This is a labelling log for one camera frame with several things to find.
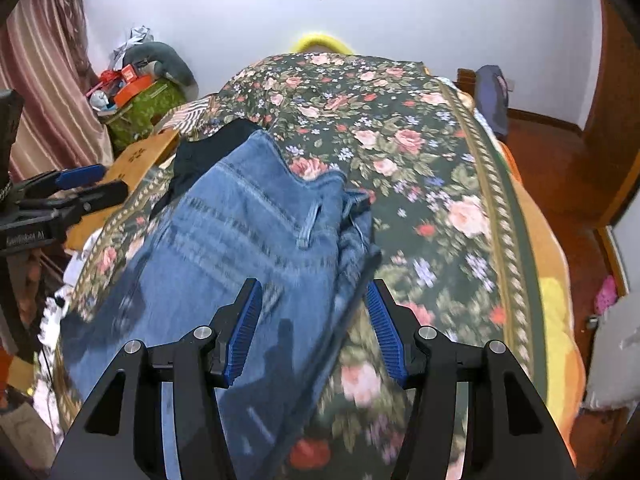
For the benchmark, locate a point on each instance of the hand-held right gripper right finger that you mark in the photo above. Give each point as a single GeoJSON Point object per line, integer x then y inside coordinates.
{"type": "Point", "coordinates": [385, 330]}

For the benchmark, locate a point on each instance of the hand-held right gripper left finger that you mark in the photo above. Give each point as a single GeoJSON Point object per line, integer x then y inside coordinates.
{"type": "Point", "coordinates": [245, 335]}

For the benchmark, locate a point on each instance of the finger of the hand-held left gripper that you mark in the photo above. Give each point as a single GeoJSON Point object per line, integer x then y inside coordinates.
{"type": "Point", "coordinates": [80, 176]}
{"type": "Point", "coordinates": [100, 195]}

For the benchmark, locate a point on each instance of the blue denim pants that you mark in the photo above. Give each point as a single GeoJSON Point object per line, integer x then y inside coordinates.
{"type": "Point", "coordinates": [235, 230]}

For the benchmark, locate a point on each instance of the wooden lap desk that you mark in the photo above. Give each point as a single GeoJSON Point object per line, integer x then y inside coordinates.
{"type": "Point", "coordinates": [145, 152]}

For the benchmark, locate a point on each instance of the green floral storage box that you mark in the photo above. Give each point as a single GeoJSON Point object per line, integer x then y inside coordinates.
{"type": "Point", "coordinates": [145, 110]}

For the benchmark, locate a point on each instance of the striped curtain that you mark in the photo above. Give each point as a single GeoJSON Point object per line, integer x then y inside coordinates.
{"type": "Point", "coordinates": [45, 85]}

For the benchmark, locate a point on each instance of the orange box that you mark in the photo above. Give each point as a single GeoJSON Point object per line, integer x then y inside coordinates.
{"type": "Point", "coordinates": [132, 91]}

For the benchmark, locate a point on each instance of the black cloth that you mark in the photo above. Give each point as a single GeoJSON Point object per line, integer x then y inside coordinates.
{"type": "Point", "coordinates": [210, 155]}

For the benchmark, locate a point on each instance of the striped cloth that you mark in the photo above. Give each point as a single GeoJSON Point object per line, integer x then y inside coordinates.
{"type": "Point", "coordinates": [192, 115]}

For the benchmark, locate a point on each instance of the crumpled white grey cloth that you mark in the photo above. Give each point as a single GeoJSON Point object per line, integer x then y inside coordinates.
{"type": "Point", "coordinates": [132, 42]}

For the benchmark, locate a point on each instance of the grey plush pillow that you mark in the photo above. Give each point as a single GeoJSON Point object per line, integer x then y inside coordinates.
{"type": "Point", "coordinates": [170, 60]}

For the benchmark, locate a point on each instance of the orange yellow quilt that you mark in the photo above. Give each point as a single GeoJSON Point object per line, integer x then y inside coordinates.
{"type": "Point", "coordinates": [555, 310]}

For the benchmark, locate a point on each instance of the floral blanket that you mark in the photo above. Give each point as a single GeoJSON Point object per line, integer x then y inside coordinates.
{"type": "Point", "coordinates": [425, 160]}

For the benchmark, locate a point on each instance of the pink slipper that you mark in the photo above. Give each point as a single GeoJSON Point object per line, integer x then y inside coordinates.
{"type": "Point", "coordinates": [606, 294]}

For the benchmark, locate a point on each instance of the grey backpack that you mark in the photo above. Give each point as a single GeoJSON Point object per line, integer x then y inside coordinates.
{"type": "Point", "coordinates": [492, 100]}

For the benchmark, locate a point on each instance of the yellow foam tube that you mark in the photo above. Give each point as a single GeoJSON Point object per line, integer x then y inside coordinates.
{"type": "Point", "coordinates": [322, 41]}

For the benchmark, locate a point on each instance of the wooden wardrobe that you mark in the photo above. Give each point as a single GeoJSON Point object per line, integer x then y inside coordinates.
{"type": "Point", "coordinates": [620, 110]}

